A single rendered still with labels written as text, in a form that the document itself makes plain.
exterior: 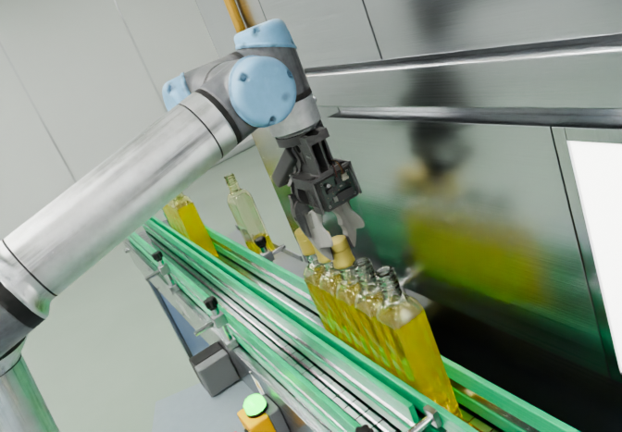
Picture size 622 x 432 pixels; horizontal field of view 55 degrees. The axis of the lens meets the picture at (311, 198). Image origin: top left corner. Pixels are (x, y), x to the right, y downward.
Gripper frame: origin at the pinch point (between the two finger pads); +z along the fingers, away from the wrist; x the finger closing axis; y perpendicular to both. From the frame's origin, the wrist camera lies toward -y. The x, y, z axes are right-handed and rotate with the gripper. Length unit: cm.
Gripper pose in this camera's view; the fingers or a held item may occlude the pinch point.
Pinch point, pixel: (337, 244)
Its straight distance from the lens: 94.4
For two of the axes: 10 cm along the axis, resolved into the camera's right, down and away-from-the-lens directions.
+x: 8.1, -4.6, 3.7
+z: 3.5, 8.8, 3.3
